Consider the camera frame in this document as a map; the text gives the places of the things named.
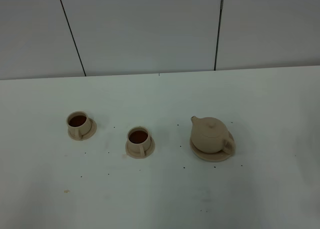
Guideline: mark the tan teapot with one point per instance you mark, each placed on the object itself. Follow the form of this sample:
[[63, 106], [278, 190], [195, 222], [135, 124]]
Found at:
[[210, 135]]

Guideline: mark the tan teacup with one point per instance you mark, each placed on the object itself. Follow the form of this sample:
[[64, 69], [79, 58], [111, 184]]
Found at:
[[138, 142], [79, 125]]

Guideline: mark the middle tan saucer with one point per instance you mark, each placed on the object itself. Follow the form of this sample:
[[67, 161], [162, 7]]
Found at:
[[150, 149]]

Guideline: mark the left tan saucer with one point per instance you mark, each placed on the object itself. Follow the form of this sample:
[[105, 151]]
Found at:
[[92, 131]]

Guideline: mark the middle tan teacup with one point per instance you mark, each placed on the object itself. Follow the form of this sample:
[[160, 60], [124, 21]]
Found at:
[[138, 142]]

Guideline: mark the large tan teapot saucer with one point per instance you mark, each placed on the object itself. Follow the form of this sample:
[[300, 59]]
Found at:
[[210, 157]]

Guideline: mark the left tan teacup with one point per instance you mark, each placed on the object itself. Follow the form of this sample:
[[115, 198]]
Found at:
[[79, 125]]

